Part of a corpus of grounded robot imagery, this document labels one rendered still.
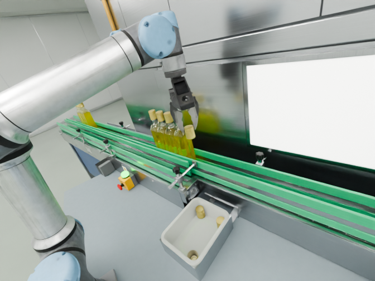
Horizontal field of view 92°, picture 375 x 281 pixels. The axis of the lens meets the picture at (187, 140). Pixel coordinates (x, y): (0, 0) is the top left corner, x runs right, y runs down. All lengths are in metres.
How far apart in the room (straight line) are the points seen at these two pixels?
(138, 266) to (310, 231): 0.59
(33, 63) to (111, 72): 6.17
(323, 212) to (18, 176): 0.79
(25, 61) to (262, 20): 6.21
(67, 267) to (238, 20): 0.85
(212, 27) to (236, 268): 0.82
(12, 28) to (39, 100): 6.25
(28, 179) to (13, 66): 5.94
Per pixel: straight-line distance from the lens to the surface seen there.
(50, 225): 0.68
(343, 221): 0.67
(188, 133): 0.64
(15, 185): 0.60
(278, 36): 0.64
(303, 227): 0.71
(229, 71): 0.71
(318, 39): 0.62
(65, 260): 0.65
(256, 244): 0.78
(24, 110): 0.40
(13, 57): 6.51
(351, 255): 0.74
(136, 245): 0.87
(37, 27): 6.74
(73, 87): 0.39
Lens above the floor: 1.42
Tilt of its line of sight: 29 degrees down
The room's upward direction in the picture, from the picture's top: 14 degrees counter-clockwise
